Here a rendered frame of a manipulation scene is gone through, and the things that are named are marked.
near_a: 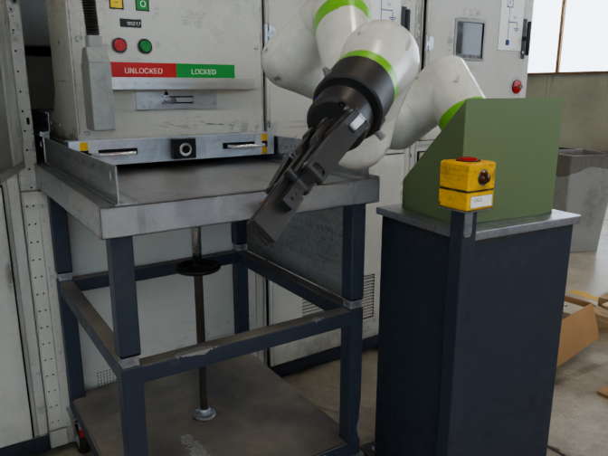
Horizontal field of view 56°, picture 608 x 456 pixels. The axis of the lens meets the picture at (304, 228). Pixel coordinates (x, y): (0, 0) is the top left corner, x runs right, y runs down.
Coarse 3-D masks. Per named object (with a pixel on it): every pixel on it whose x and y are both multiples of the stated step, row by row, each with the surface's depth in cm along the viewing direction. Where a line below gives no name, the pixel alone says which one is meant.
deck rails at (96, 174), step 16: (48, 144) 147; (288, 144) 153; (48, 160) 150; (64, 160) 131; (80, 160) 118; (96, 160) 106; (272, 160) 156; (80, 176) 120; (96, 176) 108; (352, 176) 127; (368, 176) 127; (96, 192) 109; (112, 192) 99
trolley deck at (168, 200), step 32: (192, 160) 160; (224, 160) 160; (256, 160) 160; (64, 192) 120; (128, 192) 111; (160, 192) 111; (192, 192) 111; (224, 192) 111; (256, 192) 112; (320, 192) 121; (352, 192) 125; (96, 224) 99; (128, 224) 99; (160, 224) 102; (192, 224) 106
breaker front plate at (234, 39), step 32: (96, 0) 127; (128, 0) 131; (160, 0) 135; (192, 0) 139; (224, 0) 144; (256, 0) 148; (128, 32) 132; (160, 32) 136; (192, 32) 141; (224, 32) 145; (256, 32) 150; (256, 64) 152; (128, 96) 135; (160, 96) 139; (224, 96) 149; (256, 96) 154; (128, 128) 137; (160, 128) 141; (192, 128) 146; (224, 128) 151; (256, 128) 156
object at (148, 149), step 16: (64, 144) 132; (112, 144) 134; (128, 144) 136; (144, 144) 138; (160, 144) 141; (208, 144) 148; (224, 144) 150; (240, 144) 153; (272, 144) 158; (112, 160) 135; (128, 160) 137; (144, 160) 139; (160, 160) 141; (176, 160) 144
